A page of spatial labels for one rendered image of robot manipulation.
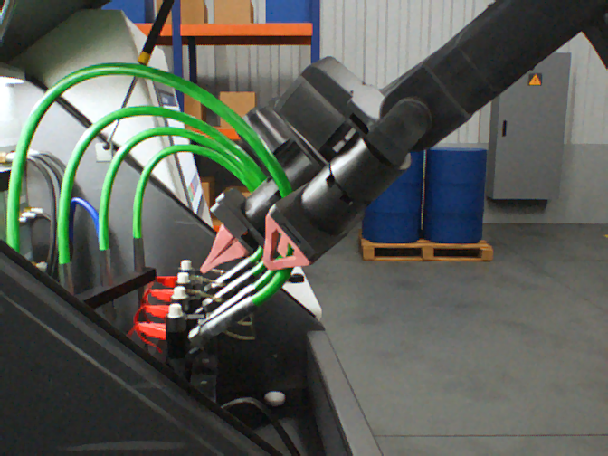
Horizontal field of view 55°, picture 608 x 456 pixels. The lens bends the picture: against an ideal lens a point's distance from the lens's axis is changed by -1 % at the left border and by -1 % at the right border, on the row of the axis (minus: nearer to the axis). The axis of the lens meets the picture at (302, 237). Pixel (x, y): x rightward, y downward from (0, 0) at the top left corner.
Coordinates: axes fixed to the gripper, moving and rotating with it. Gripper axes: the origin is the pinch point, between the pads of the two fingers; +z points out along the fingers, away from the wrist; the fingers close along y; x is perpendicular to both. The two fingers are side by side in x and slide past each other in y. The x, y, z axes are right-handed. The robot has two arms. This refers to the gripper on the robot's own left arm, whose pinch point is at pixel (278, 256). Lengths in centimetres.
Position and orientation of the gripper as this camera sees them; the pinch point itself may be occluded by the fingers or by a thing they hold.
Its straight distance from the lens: 65.3
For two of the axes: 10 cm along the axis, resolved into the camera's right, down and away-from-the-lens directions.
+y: -5.4, 4.0, -7.4
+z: -5.3, 5.3, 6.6
